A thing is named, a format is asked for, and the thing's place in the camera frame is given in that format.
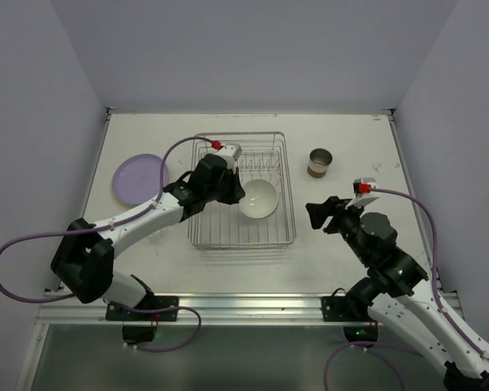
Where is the white bowl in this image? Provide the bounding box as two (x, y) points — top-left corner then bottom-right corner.
(239, 179), (279, 220)

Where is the brown white cup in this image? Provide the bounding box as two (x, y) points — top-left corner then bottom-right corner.
(307, 148), (333, 178)

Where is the purple plate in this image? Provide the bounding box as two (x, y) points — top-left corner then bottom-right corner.
(111, 154), (170, 200)

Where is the small clear glass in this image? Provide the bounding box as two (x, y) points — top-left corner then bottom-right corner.
(147, 228), (167, 245)

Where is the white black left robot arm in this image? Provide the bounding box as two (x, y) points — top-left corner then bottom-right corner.
(51, 145), (245, 310)

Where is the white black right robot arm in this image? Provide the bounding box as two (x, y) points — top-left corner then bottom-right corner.
(306, 196), (489, 390)

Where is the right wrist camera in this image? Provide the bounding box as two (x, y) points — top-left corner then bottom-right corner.
(346, 178), (378, 209)

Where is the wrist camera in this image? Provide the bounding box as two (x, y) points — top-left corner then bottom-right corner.
(346, 178), (378, 209)
(216, 143), (242, 171)

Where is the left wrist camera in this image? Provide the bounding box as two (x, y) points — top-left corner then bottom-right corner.
(216, 143), (242, 171)

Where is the metal wire dish rack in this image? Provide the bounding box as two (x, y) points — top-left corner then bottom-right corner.
(188, 132), (296, 250)

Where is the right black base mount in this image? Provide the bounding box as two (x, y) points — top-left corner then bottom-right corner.
(320, 288), (379, 342)

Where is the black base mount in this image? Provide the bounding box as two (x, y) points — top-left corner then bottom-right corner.
(320, 288), (379, 342)
(105, 295), (179, 345)

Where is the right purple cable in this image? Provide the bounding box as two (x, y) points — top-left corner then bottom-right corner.
(324, 182), (489, 391)

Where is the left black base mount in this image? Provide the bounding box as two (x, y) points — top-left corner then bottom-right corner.
(105, 295), (179, 345)

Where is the aluminium front rail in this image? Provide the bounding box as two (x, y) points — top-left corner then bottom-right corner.
(35, 293), (358, 327)

